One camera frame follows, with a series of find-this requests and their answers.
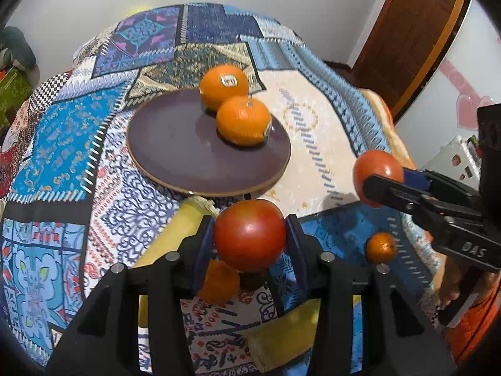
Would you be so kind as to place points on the white wardrobe door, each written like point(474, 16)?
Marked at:
point(481, 47)

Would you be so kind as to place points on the person's orange clothing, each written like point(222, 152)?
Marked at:
point(473, 333)

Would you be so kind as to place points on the green storage box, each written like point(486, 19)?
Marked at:
point(13, 94)

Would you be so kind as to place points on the pink heart sticker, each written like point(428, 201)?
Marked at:
point(465, 102)

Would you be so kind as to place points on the yellow corn piece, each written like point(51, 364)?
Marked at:
point(172, 231)
point(282, 337)

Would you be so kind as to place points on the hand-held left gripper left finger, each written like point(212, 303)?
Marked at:
point(201, 250)

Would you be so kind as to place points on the patchwork printed blanket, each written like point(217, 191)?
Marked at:
point(58, 145)

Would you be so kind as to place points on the white cabinet with stickers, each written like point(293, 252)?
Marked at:
point(442, 160)

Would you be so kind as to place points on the brown wooden door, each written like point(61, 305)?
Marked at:
point(411, 27)

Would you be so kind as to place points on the red tomato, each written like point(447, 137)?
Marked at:
point(250, 235)
point(375, 164)

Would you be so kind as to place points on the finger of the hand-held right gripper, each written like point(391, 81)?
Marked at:
point(415, 177)
point(379, 190)

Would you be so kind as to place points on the small tangerine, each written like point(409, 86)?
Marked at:
point(219, 282)
point(381, 247)

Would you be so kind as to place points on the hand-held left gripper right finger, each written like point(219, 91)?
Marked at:
point(296, 243)

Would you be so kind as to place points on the large orange with sticker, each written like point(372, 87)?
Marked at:
point(213, 90)
point(242, 121)

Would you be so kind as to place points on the dark purple plate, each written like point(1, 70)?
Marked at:
point(168, 145)

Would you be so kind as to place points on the yellow plush object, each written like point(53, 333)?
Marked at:
point(137, 9)

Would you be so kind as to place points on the yellow orange bedsheet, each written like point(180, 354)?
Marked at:
point(391, 125)

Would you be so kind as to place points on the person's right hand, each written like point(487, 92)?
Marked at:
point(450, 282)

